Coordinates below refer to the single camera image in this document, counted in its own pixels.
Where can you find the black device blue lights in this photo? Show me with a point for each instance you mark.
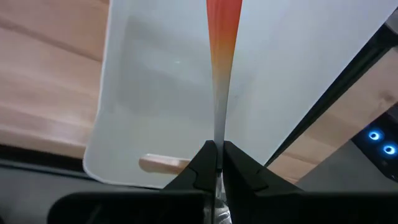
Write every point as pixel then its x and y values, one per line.
pixel 381 158

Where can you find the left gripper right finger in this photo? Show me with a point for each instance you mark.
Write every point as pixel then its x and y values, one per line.
pixel 248 177

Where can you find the white plastic bin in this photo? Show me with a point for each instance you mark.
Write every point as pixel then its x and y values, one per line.
pixel 155 93

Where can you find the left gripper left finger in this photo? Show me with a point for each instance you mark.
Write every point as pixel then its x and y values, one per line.
pixel 199 174

